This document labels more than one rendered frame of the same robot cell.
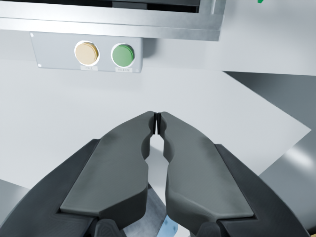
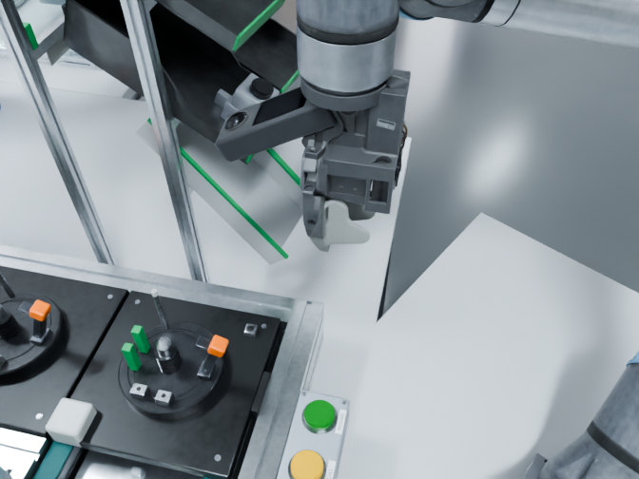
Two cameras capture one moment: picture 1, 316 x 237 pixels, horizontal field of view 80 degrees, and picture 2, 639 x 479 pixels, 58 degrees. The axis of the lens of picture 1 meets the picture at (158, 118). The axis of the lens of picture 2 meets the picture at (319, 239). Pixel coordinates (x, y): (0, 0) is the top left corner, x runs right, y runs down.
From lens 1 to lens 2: 0.54 m
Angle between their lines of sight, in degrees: 54
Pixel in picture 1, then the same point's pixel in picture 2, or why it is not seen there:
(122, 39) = (298, 413)
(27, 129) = not seen: outside the picture
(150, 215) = (624, 390)
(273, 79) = not seen: hidden behind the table
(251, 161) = (551, 278)
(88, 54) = (307, 461)
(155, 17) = (280, 367)
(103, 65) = (329, 450)
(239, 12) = not seen: hidden behind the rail
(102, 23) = (272, 437)
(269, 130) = (484, 259)
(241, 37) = (333, 299)
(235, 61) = (363, 306)
